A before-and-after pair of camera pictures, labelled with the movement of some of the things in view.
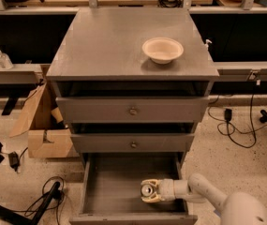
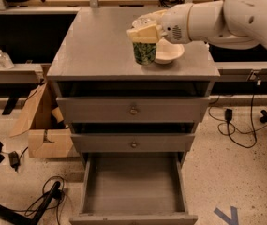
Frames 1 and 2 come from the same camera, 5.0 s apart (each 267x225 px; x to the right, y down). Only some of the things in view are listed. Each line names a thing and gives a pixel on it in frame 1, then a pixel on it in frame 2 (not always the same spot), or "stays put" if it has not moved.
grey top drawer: (100, 110) stays put
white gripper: (167, 189) to (174, 24)
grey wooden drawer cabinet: (133, 82) stays put
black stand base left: (34, 218) stays put
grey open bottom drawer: (111, 189) stays put
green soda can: (146, 189) to (144, 53)
